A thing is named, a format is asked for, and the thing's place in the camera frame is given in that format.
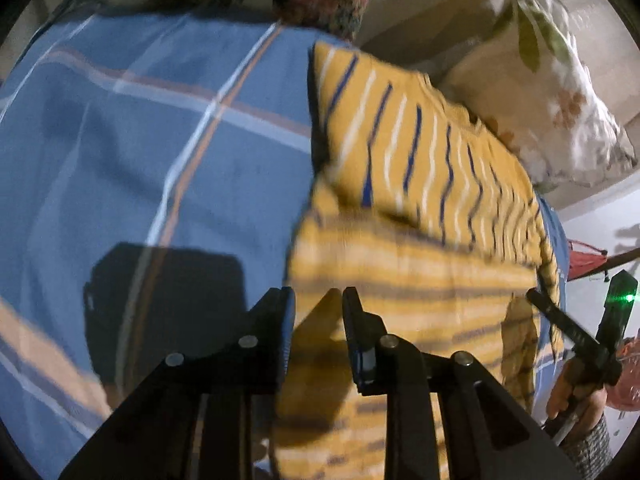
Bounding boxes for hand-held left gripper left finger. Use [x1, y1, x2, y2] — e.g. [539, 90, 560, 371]
[59, 286, 297, 480]

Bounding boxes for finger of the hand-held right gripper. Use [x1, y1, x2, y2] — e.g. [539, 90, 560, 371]
[526, 289, 603, 357]

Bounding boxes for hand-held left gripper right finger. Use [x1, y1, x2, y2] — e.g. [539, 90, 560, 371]
[342, 286, 584, 480]

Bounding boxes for yellow striped shirt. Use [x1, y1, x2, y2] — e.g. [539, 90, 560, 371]
[272, 40, 568, 480]

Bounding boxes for person's right hand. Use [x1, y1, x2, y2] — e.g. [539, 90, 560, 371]
[546, 360, 610, 433]

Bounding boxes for pink object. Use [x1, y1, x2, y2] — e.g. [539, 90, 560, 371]
[617, 329, 640, 413]

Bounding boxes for red object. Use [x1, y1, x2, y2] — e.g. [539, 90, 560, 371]
[566, 239, 609, 282]

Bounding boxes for dark rod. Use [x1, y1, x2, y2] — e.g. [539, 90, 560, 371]
[589, 246, 640, 277]

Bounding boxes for blue plaid bedsheet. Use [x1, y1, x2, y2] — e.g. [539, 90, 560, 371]
[0, 0, 571, 480]

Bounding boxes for white floral pillow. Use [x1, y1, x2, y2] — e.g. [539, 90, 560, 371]
[440, 0, 638, 193]

